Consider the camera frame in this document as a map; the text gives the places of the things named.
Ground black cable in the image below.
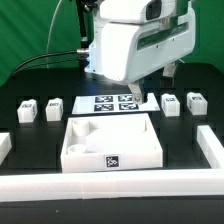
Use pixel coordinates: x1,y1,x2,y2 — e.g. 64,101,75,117
11,49,91,77

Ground white front fence rail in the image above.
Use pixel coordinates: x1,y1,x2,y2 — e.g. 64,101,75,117
0,169,224,202

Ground green backdrop curtain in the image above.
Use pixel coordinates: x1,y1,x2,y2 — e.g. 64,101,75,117
0,0,224,85

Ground white square table top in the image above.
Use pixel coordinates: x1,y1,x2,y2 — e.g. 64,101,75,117
60,113,163,173

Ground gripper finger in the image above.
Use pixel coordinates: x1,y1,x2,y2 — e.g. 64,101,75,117
128,82,144,103
163,62,176,78

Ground white marker board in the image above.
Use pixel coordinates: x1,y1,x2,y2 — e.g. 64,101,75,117
72,93,160,115

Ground white right fence rail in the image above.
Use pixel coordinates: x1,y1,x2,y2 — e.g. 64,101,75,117
197,125,224,169

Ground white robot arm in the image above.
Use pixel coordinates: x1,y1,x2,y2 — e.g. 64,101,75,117
85,0,196,104

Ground white left fence piece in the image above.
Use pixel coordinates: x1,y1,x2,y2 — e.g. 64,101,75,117
0,132,12,165

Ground black camera pole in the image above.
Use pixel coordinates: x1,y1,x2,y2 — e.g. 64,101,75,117
74,0,98,69

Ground thin grey cable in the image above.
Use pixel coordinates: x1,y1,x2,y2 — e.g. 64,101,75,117
45,0,64,69

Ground white fence rail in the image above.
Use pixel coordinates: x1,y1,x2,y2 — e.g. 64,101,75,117
197,125,224,169
0,169,224,202

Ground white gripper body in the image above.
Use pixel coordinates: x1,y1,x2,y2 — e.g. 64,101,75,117
94,9,195,84

